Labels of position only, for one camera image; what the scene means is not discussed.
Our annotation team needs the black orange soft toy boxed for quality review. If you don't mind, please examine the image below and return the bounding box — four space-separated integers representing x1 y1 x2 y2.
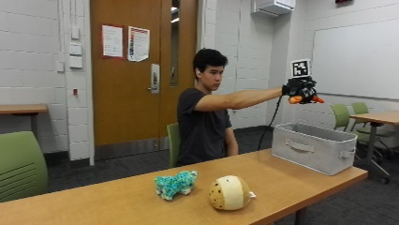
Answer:
288 93 326 105

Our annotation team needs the white marker cube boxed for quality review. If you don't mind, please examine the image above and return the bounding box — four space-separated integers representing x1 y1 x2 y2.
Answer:
290 59 311 79

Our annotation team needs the green chair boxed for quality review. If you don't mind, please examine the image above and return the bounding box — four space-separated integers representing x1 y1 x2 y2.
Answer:
350 101 396 158
0 130 50 203
330 103 352 132
166 122 182 169

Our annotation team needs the whiteboard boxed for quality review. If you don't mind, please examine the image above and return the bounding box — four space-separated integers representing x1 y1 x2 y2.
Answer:
310 18 399 101

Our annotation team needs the grey fabric storage bin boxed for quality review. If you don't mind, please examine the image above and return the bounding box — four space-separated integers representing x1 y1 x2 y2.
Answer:
270 122 359 176

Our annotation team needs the wooden table with metal legs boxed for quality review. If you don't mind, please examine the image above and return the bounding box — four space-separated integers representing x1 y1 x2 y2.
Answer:
348 111 399 184

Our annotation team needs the the person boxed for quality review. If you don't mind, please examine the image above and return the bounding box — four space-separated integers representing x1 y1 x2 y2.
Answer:
175 48 284 167

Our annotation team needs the cream round plush toy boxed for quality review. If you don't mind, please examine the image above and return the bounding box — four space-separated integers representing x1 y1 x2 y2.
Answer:
209 174 257 211

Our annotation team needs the teal plush toy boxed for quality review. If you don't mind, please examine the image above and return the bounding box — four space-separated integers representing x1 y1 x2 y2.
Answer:
153 170 199 202

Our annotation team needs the colourful paper poster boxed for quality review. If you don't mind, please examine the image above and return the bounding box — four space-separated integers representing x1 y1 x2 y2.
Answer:
128 25 150 63

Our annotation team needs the wooden door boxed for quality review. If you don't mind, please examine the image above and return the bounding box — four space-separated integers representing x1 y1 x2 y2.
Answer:
89 0 199 161

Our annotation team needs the white paper notice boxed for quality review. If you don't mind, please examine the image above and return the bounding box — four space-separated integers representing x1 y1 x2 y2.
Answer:
101 24 125 59

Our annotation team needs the wooden side table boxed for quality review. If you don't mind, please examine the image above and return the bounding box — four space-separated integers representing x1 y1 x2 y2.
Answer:
0 103 50 139

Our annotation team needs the black glove cable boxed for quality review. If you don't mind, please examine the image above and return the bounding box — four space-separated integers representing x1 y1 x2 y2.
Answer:
257 95 284 152

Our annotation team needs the white wall unit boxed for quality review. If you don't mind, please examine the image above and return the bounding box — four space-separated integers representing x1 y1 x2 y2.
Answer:
250 0 296 18

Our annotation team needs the silver door handle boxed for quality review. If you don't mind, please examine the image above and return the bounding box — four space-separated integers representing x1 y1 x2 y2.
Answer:
148 63 161 95

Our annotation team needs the white wall switch box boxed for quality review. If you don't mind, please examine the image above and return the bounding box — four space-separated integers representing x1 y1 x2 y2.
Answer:
69 55 85 69
69 43 84 56

